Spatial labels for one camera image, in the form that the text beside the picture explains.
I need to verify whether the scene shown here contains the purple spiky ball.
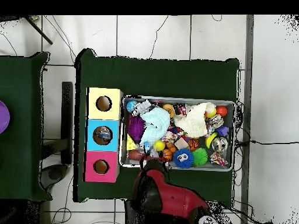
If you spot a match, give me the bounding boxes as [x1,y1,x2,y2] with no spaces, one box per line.
[127,115,147,143]

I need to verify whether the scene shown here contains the small orange basketball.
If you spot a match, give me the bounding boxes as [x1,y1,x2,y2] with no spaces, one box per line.
[162,148,173,162]

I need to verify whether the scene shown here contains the black tripod leg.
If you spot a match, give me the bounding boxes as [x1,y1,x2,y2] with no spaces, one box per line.
[23,15,54,46]

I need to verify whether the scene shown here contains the silver toy robot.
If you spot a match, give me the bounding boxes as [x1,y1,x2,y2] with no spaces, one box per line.
[131,99,152,117]

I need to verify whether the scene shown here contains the dark green side table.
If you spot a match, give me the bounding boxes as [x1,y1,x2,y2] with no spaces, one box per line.
[0,51,51,201]

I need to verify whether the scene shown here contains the black floor cable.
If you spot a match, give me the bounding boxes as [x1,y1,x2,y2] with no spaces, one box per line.
[235,139,299,146]

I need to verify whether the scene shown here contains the dark green table cloth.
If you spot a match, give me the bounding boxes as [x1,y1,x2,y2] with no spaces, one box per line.
[73,48,240,207]

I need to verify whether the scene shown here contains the cream waffle cloth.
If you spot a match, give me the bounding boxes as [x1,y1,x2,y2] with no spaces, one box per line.
[173,101,217,138]

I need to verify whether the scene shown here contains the shallow wire mesh bin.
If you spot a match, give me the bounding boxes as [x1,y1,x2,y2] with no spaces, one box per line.
[119,94,236,172]

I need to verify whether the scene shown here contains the green spiky rubber ball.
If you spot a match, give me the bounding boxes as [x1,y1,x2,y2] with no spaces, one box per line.
[192,147,208,167]

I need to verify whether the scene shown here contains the small brown football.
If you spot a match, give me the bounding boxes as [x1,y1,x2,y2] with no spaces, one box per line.
[128,149,144,161]

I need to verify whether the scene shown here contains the wooden box three holes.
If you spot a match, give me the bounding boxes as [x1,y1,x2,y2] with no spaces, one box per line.
[82,87,124,183]

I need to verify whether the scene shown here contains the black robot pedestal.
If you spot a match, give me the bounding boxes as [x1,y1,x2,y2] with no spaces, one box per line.
[124,199,141,224]

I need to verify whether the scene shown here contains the purple round object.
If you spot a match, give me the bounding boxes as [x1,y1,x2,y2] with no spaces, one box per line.
[0,100,11,134]

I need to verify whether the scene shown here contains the crushed clear plastic bottle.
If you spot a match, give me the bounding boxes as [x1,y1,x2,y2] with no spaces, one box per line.
[136,141,160,159]

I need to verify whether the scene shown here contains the mint green waffle cloth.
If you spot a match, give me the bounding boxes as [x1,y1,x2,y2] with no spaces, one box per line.
[138,107,171,146]

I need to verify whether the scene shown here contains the blue globe ball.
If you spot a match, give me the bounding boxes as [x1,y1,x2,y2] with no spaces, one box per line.
[126,100,137,113]

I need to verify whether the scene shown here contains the blue fuzzy googly-eye ball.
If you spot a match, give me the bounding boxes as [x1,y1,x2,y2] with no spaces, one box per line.
[172,148,195,169]

